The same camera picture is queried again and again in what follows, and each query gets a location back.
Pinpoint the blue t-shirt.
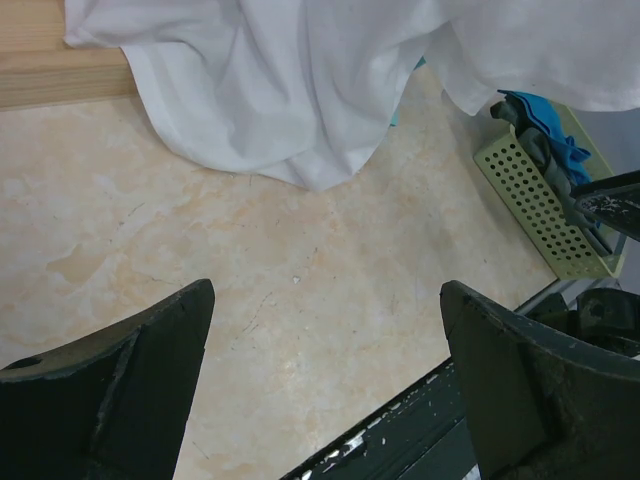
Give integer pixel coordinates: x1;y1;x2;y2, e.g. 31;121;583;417
490;90;592;185

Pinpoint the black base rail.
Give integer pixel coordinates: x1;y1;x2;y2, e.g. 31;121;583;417
284;359;480;480

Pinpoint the teal t-shirt on hanger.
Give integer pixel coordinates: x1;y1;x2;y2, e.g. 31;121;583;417
388;55;427;129

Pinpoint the grey t-shirt in basket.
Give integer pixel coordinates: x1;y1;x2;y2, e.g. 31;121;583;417
517;128;613;256

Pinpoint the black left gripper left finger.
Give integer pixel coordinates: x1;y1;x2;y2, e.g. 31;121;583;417
1;279;215;479

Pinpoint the white t-shirt on green hanger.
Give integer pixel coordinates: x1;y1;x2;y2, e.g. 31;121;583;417
65;1;639;191

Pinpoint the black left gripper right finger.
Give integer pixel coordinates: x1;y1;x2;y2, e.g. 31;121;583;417
440;281;639;479

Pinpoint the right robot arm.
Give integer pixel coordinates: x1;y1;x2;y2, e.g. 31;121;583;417
528;171;639;360

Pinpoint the light green perforated basket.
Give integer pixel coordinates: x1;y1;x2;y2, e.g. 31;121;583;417
474;120;626;280

